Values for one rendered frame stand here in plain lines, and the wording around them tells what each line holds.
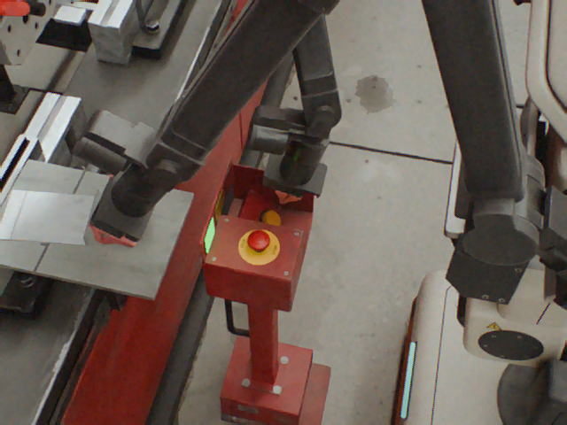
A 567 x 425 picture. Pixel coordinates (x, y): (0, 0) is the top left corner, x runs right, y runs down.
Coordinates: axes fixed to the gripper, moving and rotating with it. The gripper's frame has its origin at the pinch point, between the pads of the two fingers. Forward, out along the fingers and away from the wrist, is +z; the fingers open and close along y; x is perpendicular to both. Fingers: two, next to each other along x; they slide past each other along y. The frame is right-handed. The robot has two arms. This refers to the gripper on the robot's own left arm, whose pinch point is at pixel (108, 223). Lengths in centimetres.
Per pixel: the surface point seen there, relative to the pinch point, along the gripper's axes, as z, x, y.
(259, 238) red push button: 9.1, 25.8, -15.4
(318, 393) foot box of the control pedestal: 71, 77, -22
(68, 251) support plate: 4.2, -2.9, 4.5
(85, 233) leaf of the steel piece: 1.2, -2.2, 2.4
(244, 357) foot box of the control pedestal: 72, 55, -23
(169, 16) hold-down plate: 15, -3, -55
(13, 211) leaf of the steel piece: 9.2, -11.7, 0.1
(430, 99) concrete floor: 64, 91, -132
